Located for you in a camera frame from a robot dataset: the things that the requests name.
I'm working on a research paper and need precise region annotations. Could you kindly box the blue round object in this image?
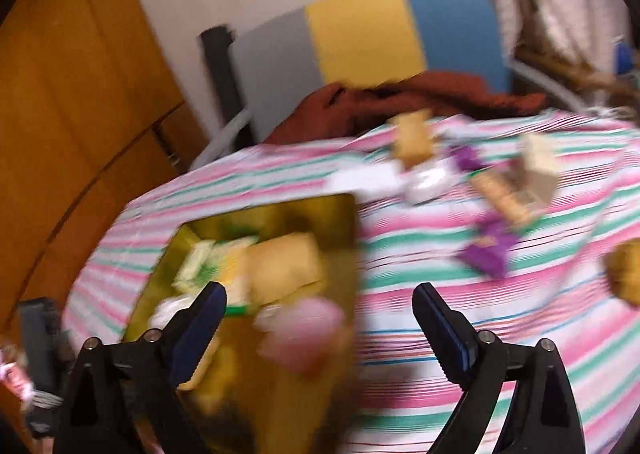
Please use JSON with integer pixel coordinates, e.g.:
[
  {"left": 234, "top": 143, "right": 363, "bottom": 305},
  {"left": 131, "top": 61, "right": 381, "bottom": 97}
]
[{"left": 614, "top": 36, "right": 633, "bottom": 77}]

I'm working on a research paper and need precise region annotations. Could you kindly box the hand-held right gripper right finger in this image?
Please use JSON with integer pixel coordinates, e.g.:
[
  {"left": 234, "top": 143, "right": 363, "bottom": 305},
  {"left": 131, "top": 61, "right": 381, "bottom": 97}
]
[{"left": 411, "top": 282, "right": 586, "bottom": 454}]

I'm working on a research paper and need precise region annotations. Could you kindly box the brown padded jacket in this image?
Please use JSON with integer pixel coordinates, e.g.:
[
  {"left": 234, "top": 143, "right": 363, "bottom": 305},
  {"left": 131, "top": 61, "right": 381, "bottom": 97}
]
[{"left": 262, "top": 70, "right": 548, "bottom": 145}]

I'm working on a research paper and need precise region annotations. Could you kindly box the black rolled mat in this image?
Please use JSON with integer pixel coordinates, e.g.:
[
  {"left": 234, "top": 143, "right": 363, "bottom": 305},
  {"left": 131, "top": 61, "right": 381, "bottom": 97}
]
[{"left": 199, "top": 24, "right": 253, "bottom": 150}]

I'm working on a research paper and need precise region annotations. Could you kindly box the purple candy packet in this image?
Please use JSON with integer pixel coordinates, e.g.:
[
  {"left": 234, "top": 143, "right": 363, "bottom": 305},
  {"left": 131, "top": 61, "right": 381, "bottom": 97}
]
[
  {"left": 450, "top": 144, "right": 483, "bottom": 175},
  {"left": 457, "top": 216, "right": 518, "bottom": 280}
]

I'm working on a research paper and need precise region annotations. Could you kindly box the white sponge block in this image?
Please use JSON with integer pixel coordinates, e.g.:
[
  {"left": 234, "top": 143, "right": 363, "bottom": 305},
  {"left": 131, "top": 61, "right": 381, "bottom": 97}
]
[{"left": 330, "top": 164, "right": 406, "bottom": 197}]

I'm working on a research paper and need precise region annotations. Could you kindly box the clear sesame cracker packet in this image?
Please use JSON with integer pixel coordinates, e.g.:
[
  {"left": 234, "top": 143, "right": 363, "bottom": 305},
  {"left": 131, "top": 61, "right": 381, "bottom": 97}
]
[{"left": 470, "top": 171, "right": 538, "bottom": 230}]

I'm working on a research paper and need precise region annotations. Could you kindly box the yellow sponge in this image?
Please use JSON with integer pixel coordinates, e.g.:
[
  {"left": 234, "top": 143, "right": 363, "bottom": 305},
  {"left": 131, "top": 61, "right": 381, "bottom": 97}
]
[
  {"left": 247, "top": 232, "right": 326, "bottom": 305},
  {"left": 390, "top": 109, "right": 436, "bottom": 170}
]

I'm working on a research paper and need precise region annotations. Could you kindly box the gold metal tin tray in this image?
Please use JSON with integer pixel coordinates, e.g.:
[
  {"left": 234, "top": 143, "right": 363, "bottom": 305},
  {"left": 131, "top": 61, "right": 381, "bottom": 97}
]
[{"left": 120, "top": 191, "right": 363, "bottom": 454}]

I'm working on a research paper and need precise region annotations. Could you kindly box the green cracker packet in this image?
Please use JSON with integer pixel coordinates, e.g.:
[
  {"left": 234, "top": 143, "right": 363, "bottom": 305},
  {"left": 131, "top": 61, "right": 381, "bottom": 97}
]
[{"left": 210, "top": 236, "right": 261, "bottom": 315}]

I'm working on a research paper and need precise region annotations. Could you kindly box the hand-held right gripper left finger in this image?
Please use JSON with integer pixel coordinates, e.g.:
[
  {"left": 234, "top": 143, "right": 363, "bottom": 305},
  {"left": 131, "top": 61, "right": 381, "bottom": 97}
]
[{"left": 52, "top": 281, "right": 228, "bottom": 454}]

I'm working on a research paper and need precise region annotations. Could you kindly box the beige cardboard box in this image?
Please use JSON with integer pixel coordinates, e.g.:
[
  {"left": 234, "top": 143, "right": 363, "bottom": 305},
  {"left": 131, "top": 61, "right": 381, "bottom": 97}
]
[{"left": 517, "top": 133, "right": 560, "bottom": 207}]

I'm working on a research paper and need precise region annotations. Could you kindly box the wooden shelf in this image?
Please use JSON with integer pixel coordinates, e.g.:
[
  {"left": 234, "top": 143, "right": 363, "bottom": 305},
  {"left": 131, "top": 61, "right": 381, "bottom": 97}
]
[{"left": 515, "top": 46, "right": 640, "bottom": 100}]

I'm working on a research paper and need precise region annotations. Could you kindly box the wooden cabinet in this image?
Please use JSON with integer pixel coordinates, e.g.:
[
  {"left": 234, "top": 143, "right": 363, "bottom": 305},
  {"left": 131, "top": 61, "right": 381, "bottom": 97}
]
[{"left": 0, "top": 0, "right": 211, "bottom": 435}]

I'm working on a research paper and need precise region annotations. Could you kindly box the clear plastic bag bundle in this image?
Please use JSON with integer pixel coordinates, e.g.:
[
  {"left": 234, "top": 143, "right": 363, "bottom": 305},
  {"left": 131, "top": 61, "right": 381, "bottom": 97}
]
[
  {"left": 405, "top": 166, "right": 451, "bottom": 205},
  {"left": 150, "top": 296, "right": 193, "bottom": 330}
]

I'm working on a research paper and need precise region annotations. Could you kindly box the pink plastic bag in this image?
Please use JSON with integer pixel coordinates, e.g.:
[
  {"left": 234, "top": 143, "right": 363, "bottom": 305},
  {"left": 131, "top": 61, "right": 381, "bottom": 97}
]
[{"left": 255, "top": 298, "right": 346, "bottom": 377}]

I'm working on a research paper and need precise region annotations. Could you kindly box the pink green striped tablecloth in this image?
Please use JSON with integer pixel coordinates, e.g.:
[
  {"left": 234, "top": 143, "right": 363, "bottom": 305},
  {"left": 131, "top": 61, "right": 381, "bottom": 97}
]
[{"left": 62, "top": 109, "right": 640, "bottom": 454}]

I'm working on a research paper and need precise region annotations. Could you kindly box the grey yellow blue chair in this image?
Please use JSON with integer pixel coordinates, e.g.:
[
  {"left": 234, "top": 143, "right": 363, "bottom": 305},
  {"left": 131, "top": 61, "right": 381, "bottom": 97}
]
[{"left": 192, "top": 0, "right": 586, "bottom": 170}]

